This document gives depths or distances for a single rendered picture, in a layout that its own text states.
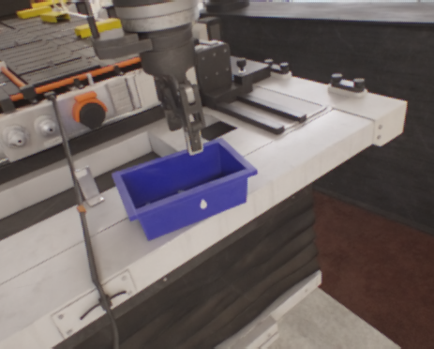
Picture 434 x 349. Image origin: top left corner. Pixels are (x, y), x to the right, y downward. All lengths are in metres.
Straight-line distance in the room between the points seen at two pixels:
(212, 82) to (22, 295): 0.75
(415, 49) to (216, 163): 1.06
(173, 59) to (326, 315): 1.26
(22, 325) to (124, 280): 0.15
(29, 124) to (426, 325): 1.42
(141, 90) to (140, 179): 0.36
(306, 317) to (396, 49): 1.08
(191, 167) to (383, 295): 1.11
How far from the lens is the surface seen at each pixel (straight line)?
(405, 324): 1.60
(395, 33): 1.65
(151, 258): 0.66
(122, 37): 0.48
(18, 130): 0.93
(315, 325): 1.55
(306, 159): 0.83
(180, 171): 0.75
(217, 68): 1.14
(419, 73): 1.66
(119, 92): 1.00
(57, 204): 0.99
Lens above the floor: 1.27
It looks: 33 degrees down
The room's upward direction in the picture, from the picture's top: 9 degrees counter-clockwise
